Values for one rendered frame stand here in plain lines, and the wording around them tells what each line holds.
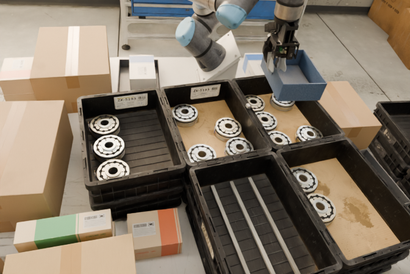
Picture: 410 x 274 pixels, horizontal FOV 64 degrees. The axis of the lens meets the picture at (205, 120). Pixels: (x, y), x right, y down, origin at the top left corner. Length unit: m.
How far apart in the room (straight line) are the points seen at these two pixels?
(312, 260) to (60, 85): 1.11
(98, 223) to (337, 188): 0.78
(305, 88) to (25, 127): 0.92
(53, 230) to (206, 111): 0.71
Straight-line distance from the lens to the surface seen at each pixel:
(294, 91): 1.08
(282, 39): 0.99
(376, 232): 1.21
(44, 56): 1.56
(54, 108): 1.28
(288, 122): 1.39
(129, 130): 1.26
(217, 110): 1.36
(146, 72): 1.59
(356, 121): 1.49
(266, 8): 3.28
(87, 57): 1.52
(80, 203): 1.24
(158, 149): 1.19
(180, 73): 1.76
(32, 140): 1.19
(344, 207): 1.21
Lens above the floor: 1.73
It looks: 43 degrees down
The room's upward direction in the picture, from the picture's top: 8 degrees clockwise
